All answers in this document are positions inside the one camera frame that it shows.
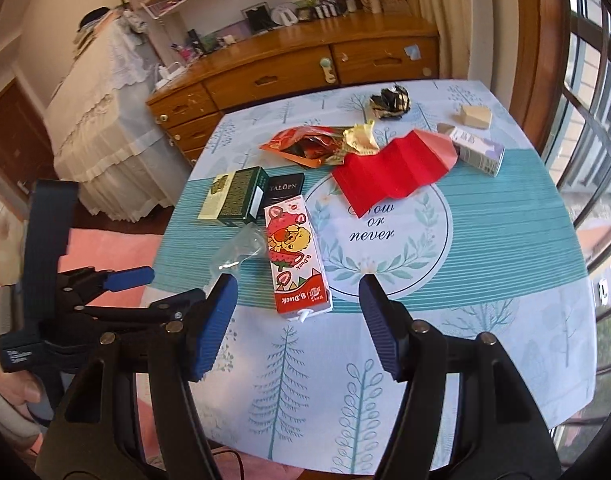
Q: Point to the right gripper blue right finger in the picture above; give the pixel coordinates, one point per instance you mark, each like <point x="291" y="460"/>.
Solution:
<point x="389" y="324"/>

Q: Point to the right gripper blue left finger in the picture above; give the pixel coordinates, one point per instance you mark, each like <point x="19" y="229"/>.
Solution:
<point x="207" y="324"/>

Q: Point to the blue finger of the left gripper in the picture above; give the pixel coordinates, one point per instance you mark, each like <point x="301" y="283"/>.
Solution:
<point x="117" y="281"/>

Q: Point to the red cartoon milk carton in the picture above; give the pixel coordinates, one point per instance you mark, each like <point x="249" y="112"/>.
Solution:
<point x="300" y="285"/>

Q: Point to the black talopn box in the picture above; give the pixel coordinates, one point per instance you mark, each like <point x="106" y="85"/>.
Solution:
<point x="281" y="188"/>

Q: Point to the red paper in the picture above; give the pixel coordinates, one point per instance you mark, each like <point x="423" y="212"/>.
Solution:
<point x="405" y="164"/>

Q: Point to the orange foil snack bag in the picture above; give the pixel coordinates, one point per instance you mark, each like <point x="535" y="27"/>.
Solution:
<point x="310" y="146"/>

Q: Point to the left hand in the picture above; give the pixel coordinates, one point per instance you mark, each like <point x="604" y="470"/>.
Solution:
<point x="17" y="390"/>

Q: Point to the pink bed cover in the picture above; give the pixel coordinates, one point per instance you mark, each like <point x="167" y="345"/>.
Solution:
<point x="118" y="378"/>

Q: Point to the clear plastic bag on table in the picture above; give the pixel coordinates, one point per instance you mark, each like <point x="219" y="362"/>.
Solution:
<point x="249" y="243"/>

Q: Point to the green and cream box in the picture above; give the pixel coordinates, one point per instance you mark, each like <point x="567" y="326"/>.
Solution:
<point x="234" y="199"/>

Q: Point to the tree pattern tablecloth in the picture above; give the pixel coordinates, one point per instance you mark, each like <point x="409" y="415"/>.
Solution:
<point x="469" y="254"/>

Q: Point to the white lace covered piano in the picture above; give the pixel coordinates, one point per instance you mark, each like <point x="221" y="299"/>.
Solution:
<point x="103" y="134"/>

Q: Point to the small purple white carton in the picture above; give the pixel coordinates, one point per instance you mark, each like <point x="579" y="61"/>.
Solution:
<point x="477" y="152"/>

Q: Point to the black gold crumpled wrapper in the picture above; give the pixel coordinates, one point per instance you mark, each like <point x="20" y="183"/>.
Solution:
<point x="391" y="103"/>

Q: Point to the cream small box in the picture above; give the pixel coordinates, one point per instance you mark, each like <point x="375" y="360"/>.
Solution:
<point x="476" y="116"/>

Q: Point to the wooden desk with drawers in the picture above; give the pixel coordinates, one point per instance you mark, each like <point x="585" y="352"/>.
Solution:
<point x="359" y="48"/>

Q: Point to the black picture frame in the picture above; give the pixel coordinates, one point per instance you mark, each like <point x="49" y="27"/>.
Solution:
<point x="259" y="19"/>

